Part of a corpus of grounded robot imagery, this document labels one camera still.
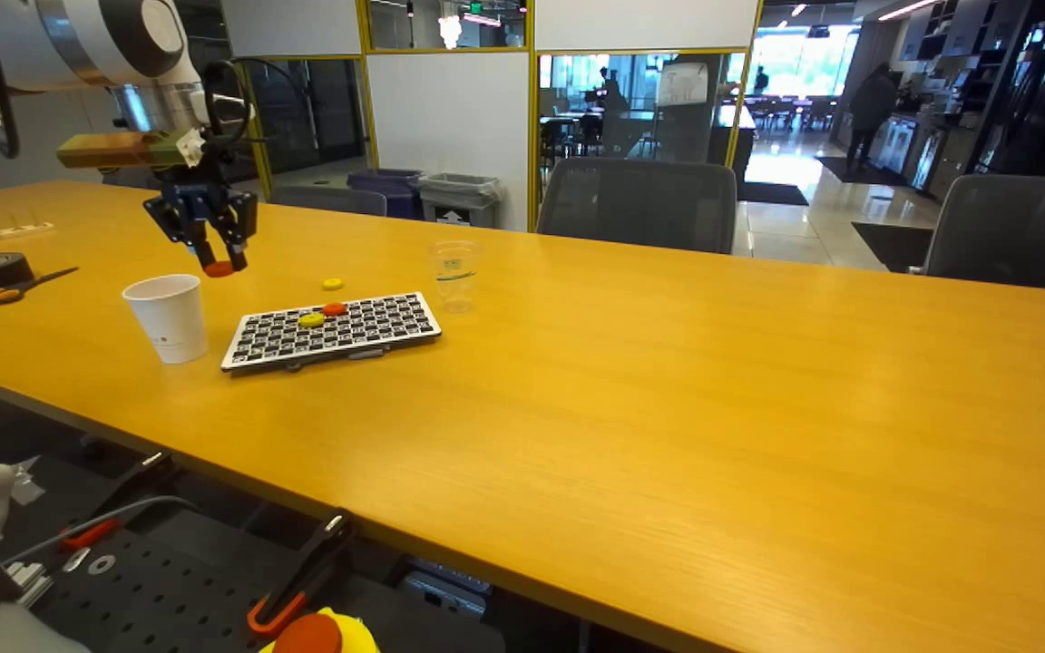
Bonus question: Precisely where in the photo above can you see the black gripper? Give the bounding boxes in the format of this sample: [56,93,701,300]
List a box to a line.
[138,167,260,277]

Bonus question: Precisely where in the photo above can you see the white paper cup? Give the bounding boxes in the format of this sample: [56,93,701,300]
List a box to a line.
[120,271,210,370]

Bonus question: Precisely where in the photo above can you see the grey office chair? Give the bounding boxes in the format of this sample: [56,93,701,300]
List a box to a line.
[101,160,164,197]
[536,157,739,258]
[919,172,1045,298]

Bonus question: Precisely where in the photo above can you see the black white calibration board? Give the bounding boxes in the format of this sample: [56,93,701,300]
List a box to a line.
[218,286,446,378]

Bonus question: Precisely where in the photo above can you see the blue bin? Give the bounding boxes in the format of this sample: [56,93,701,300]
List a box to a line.
[343,167,423,225]

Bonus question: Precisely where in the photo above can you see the clear plastic cup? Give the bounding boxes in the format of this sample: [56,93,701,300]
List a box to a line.
[433,237,475,304]

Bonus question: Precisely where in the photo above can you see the light grey bin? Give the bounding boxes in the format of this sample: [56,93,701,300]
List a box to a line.
[412,172,507,232]

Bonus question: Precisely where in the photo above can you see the black lever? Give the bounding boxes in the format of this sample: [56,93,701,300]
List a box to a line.
[92,450,174,519]

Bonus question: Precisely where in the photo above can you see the yellow framed glass partition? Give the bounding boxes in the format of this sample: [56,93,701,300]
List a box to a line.
[226,0,765,237]

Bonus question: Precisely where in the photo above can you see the black clamp with orange grip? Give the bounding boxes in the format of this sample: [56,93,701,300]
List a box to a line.
[243,511,351,642]

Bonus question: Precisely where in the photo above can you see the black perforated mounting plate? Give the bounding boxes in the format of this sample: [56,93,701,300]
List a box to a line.
[28,505,310,653]

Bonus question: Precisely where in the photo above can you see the yellow red emergency stop button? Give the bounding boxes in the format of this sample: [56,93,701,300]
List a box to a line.
[258,607,383,653]

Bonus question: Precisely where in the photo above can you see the blue grey box under table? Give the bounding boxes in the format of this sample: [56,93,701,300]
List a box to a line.
[394,561,493,623]

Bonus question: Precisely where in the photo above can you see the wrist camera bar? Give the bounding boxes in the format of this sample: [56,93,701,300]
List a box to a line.
[56,125,210,176]

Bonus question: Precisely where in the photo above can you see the orange handled scissors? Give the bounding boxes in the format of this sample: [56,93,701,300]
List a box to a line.
[0,265,82,310]

